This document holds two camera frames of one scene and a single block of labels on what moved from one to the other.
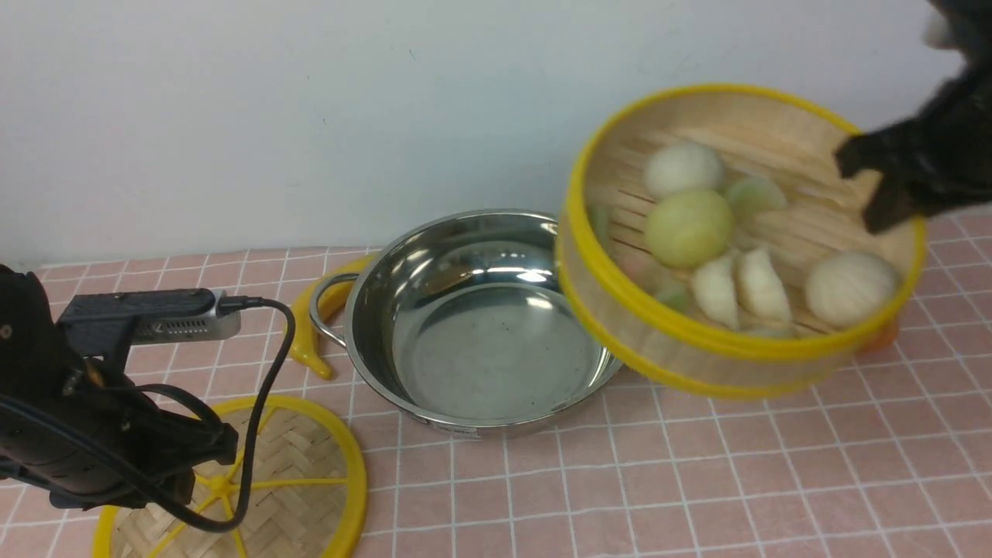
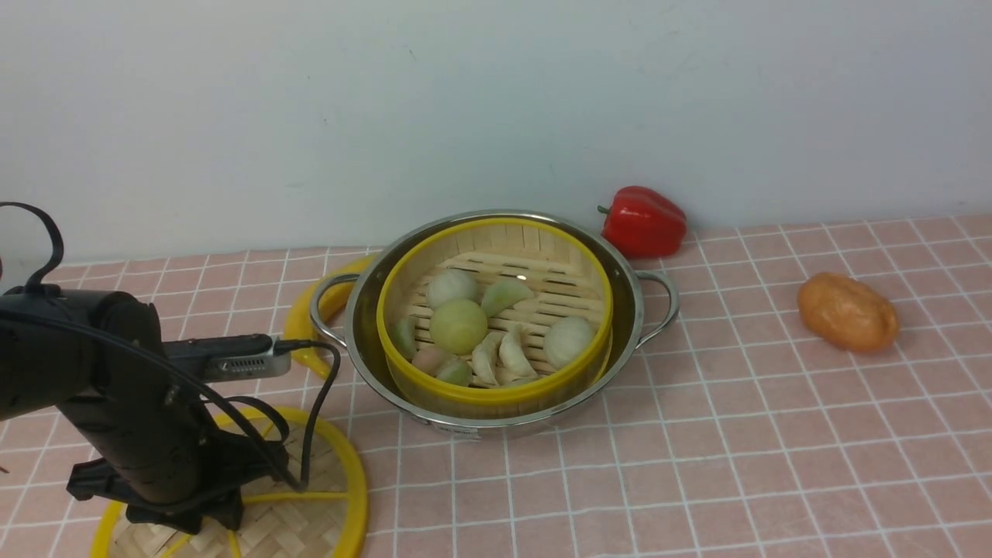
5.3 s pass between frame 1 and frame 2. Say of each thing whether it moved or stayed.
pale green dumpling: moved
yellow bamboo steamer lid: stayed
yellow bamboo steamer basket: moved
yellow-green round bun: moved
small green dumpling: moved
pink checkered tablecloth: stayed
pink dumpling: moved
